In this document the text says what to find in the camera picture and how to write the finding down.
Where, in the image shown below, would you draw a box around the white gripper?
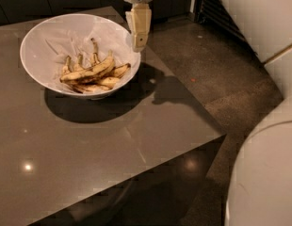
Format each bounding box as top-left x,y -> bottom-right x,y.
124,0 -> 153,53

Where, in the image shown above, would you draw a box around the spotted yellow banana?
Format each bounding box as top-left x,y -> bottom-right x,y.
60,51 -> 115,84

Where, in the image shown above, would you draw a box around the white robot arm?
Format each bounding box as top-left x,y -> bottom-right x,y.
220,0 -> 292,226

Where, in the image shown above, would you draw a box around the right short yellow banana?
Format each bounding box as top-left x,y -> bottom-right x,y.
109,63 -> 131,78

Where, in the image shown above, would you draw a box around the front lower yellow banana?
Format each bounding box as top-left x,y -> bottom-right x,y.
72,76 -> 120,93

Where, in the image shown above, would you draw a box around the white bowl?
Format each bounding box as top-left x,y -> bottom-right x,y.
20,13 -> 132,99

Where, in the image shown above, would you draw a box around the white paper liner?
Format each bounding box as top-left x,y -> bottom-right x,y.
45,29 -> 140,96

